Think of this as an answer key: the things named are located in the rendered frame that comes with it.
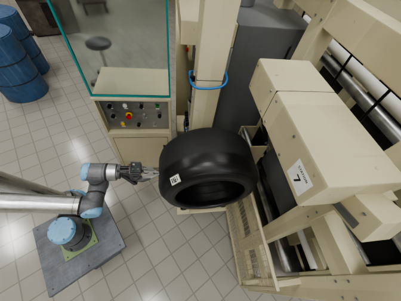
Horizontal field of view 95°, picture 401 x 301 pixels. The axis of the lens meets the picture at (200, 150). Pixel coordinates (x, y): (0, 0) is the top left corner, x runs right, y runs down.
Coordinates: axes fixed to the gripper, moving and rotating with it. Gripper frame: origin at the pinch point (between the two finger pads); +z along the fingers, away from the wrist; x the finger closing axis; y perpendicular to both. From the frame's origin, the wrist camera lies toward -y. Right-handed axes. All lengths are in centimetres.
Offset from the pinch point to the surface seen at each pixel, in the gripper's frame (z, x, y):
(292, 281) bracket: 75, -57, -17
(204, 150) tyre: 21.2, -0.5, 24.9
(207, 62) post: 19, 27, 53
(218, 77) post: 26, 27, 47
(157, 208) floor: 4, 22, -124
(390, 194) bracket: 71, -35, 53
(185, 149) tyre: 12.8, 2.8, 20.7
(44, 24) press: -237, 417, -128
